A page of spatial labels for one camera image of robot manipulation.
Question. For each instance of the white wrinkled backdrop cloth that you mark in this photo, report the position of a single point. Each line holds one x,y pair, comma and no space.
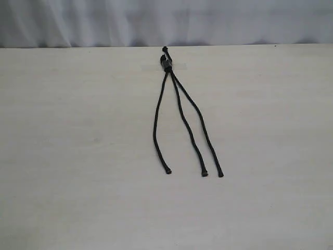
160,23

